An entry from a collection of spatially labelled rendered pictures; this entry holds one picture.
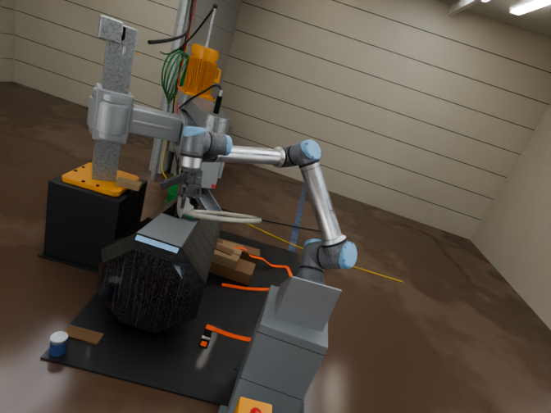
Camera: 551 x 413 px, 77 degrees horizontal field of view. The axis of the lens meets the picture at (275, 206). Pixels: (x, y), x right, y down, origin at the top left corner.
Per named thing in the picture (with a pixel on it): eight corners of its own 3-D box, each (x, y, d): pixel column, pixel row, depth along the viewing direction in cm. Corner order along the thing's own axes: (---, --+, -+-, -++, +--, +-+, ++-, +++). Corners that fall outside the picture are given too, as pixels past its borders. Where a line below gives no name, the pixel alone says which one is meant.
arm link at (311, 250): (310, 274, 216) (315, 247, 223) (332, 274, 204) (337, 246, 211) (293, 265, 207) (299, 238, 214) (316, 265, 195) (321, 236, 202)
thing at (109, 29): (89, 34, 248) (92, 11, 243) (102, 37, 265) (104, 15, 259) (118, 44, 250) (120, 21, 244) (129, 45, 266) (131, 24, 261)
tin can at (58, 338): (58, 359, 227) (60, 344, 222) (45, 353, 228) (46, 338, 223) (70, 348, 236) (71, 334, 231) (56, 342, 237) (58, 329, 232)
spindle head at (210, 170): (178, 171, 295) (189, 120, 279) (203, 174, 306) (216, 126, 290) (187, 189, 267) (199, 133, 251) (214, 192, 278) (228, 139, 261)
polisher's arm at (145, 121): (85, 130, 275) (88, 98, 266) (88, 119, 302) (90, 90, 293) (179, 147, 310) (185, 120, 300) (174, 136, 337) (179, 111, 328)
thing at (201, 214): (176, 211, 234) (177, 206, 234) (243, 216, 259) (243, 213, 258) (198, 220, 192) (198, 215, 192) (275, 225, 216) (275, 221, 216)
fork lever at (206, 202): (179, 177, 295) (180, 171, 294) (202, 179, 305) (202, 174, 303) (198, 214, 240) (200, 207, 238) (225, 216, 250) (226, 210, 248)
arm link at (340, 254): (337, 262, 209) (299, 142, 200) (362, 261, 197) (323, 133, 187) (323, 274, 199) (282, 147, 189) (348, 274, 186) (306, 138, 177)
